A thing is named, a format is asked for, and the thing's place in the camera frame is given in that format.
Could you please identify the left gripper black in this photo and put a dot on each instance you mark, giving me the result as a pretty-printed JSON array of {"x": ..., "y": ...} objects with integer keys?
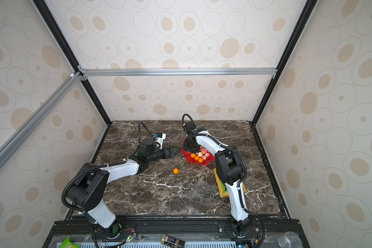
[{"x": 171, "y": 154}]

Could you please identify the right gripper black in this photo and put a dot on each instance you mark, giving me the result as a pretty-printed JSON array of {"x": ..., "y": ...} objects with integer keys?
[{"x": 189, "y": 145}]

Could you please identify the red flower-shaped fruit bowl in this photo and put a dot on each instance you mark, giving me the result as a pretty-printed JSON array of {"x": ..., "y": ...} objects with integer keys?
[{"x": 191, "y": 160}]

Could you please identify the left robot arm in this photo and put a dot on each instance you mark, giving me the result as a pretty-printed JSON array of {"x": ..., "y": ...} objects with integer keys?
[{"x": 84, "y": 193}]

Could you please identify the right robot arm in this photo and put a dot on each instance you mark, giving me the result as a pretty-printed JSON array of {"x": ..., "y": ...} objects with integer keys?
[{"x": 232, "y": 172}]

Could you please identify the yellow snack bag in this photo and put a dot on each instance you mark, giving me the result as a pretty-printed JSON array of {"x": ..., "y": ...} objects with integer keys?
[{"x": 223, "y": 189}]

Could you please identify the dark glass bottle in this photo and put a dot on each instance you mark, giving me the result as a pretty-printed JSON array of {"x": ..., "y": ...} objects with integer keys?
[{"x": 172, "y": 242}]

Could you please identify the green packet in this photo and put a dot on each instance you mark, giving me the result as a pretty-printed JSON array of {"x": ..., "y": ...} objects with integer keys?
[{"x": 68, "y": 244}]

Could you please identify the clear plastic cup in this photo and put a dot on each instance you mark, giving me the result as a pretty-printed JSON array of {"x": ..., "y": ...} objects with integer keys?
[{"x": 290, "y": 240}]

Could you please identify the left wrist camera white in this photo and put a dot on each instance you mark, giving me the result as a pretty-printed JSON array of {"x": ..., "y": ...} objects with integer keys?
[{"x": 159, "y": 138}]

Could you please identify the horizontal aluminium frame bar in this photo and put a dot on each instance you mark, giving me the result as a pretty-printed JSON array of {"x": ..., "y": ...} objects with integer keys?
[{"x": 179, "y": 72}]

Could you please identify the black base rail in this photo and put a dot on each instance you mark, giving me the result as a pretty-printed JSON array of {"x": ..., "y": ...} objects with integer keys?
[{"x": 218, "y": 226}]

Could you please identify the diagonal aluminium frame bar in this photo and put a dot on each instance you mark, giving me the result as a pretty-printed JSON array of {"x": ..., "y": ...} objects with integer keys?
[{"x": 19, "y": 137}]

